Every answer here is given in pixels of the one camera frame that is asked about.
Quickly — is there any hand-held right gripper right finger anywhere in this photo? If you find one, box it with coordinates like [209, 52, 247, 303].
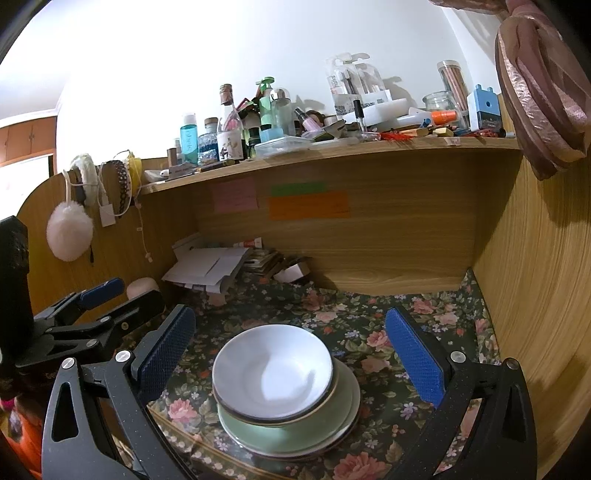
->
[385, 306, 539, 480]

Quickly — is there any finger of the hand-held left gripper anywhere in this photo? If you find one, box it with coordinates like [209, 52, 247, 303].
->
[34, 278, 125, 324]
[99, 292, 165, 343]

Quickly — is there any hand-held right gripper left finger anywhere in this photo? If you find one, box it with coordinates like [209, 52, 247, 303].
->
[41, 305, 199, 480]

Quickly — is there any pink bowl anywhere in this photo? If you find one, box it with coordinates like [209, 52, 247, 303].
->
[215, 357, 346, 428]

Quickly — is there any white bowl with black spots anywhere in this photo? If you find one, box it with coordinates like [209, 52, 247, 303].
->
[212, 324, 334, 423]

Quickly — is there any pale green plate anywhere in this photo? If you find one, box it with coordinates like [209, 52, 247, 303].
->
[217, 357, 362, 457]

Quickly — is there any dark floral cloth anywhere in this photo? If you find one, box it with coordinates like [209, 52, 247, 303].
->
[148, 268, 502, 480]

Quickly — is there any white fluffy pompom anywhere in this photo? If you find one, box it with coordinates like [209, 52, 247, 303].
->
[46, 200, 94, 262]

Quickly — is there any stack of white papers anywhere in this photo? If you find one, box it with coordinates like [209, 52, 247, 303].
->
[161, 247, 247, 294]

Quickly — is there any brown patterned headband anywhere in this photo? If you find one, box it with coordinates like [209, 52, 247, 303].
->
[104, 160, 132, 215]

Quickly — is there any white fluffy headband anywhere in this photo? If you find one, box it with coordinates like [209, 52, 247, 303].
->
[69, 154, 100, 206]

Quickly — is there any yellow headband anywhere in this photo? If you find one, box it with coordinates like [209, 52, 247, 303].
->
[124, 154, 144, 197]

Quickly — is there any stack of cards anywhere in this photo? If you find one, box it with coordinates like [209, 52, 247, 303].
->
[242, 249, 296, 278]

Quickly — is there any pink sticky note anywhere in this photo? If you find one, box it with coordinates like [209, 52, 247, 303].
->
[213, 178, 258, 213]

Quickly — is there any small white cardboard box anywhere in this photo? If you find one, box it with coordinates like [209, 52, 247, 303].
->
[274, 261, 310, 283]

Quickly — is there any tall blue liquid bottle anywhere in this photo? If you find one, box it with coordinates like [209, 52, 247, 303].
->
[181, 113, 199, 166]

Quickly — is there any square glass bottle blue liquid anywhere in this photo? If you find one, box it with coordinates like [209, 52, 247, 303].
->
[198, 117, 220, 164]

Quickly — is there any orange sticky note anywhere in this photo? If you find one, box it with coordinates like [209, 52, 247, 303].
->
[269, 191, 351, 221]

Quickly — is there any clear labelled wine bottle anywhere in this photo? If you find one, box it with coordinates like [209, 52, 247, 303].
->
[217, 84, 245, 161]

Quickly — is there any green sticky note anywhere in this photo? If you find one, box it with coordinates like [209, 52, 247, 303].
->
[270, 182, 326, 195]

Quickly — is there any clear plastic box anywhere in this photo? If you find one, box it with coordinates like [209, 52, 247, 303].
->
[254, 135, 312, 160]

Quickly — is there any green pump bottle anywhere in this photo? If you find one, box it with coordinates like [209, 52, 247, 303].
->
[255, 76, 278, 134]

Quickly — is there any clear bottle silver cap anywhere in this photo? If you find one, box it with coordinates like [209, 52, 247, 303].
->
[270, 89, 293, 137]

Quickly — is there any white bottle orange cap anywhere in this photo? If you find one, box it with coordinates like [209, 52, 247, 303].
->
[409, 107, 458, 125]

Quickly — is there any glass jar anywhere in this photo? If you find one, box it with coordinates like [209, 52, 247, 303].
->
[422, 91, 458, 116]

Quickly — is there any blue pencil sharpener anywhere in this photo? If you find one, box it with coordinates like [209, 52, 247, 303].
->
[467, 84, 502, 131]

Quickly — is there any clear cylinder of pencils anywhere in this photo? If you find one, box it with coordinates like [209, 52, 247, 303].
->
[437, 60, 469, 127]

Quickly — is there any clear brush packaging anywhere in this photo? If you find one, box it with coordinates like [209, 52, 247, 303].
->
[325, 52, 393, 116]

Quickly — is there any pink striped curtain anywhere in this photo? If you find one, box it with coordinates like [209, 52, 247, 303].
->
[429, 0, 591, 181]

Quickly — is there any beige rounded handle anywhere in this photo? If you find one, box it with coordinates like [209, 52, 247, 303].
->
[127, 277, 160, 301]

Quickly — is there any white cable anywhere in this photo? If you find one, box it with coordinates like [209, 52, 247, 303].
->
[134, 194, 153, 264]

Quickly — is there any wooden wall cabinet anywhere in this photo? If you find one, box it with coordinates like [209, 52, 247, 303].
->
[0, 111, 58, 167]

